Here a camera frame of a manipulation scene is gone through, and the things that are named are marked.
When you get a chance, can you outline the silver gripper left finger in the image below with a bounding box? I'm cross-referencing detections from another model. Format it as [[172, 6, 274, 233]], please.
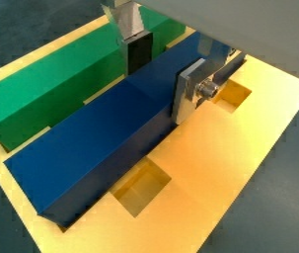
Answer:
[[101, 0, 152, 75]]

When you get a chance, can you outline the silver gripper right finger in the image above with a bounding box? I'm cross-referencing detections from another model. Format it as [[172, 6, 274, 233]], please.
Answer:
[[171, 34, 238, 125]]

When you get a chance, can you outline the blue long block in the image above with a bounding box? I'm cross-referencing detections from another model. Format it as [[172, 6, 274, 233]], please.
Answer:
[[3, 31, 248, 229]]

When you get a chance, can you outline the yellow slotted board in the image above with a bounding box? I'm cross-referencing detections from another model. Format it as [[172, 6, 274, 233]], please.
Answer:
[[0, 14, 299, 253]]

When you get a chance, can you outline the green long block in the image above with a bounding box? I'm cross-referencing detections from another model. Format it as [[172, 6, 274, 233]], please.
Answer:
[[0, 5, 187, 153]]

